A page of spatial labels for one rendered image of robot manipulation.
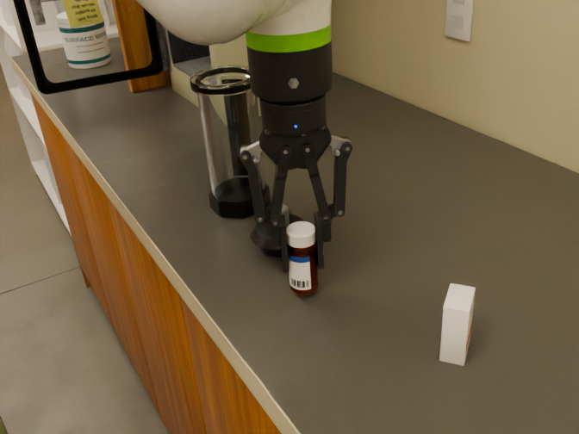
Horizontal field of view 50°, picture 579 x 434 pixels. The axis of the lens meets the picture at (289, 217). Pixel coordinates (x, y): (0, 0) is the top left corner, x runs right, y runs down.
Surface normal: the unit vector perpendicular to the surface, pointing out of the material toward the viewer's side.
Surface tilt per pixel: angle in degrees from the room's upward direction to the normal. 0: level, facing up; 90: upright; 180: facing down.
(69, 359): 0
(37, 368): 0
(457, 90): 90
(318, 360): 0
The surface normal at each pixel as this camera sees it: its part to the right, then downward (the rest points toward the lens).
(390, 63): -0.86, 0.30
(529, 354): -0.07, -0.86
